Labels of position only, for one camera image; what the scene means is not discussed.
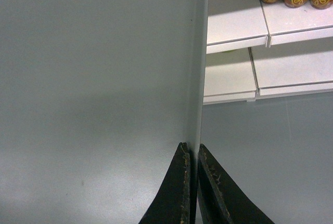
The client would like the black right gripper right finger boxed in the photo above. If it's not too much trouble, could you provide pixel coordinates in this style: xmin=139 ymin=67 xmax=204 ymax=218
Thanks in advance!
xmin=198 ymin=144 xmax=273 ymax=224

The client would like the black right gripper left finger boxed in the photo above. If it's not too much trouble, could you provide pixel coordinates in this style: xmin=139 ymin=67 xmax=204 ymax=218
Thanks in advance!
xmin=139 ymin=142 xmax=197 ymax=223

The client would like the grey rectangular serving tray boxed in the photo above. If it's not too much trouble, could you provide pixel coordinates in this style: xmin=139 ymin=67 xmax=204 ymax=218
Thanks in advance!
xmin=1 ymin=0 xmax=208 ymax=223

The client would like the white lower shelf left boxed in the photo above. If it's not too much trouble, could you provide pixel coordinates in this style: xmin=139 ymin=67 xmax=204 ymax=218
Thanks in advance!
xmin=203 ymin=0 xmax=268 ymax=105

